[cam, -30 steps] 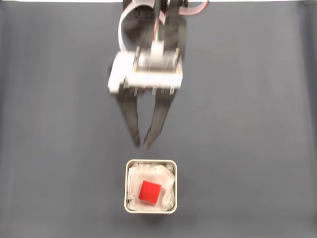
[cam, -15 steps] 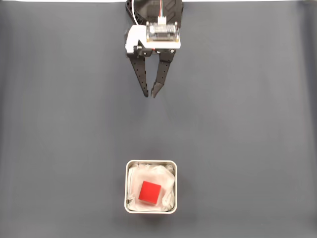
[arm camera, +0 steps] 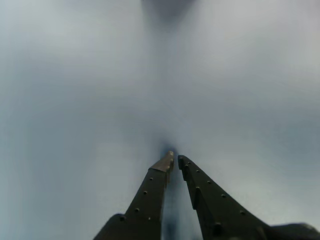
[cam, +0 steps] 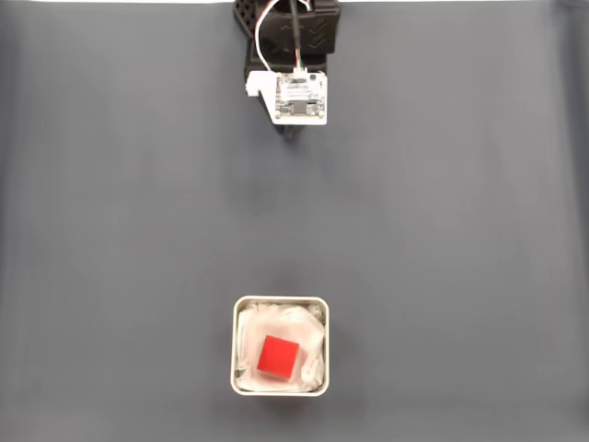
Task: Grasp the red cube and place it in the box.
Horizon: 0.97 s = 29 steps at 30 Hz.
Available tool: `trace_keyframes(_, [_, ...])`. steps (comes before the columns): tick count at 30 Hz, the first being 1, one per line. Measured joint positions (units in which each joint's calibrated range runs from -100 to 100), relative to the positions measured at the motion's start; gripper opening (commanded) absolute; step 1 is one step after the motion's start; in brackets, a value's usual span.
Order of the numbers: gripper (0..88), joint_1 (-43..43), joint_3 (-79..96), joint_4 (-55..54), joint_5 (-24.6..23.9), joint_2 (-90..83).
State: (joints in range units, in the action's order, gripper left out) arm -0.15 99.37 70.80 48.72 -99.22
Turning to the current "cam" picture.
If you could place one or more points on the red cube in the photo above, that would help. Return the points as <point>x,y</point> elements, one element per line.
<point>278,357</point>

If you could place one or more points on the white square box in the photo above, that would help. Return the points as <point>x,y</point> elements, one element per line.
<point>233,350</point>

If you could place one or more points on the dark table mat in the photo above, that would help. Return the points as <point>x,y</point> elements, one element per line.
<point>437,230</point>

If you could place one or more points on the white tissue paper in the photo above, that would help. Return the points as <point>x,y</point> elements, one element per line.
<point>250,331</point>

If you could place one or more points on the camera board on white mount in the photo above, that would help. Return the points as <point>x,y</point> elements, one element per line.
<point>301,99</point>

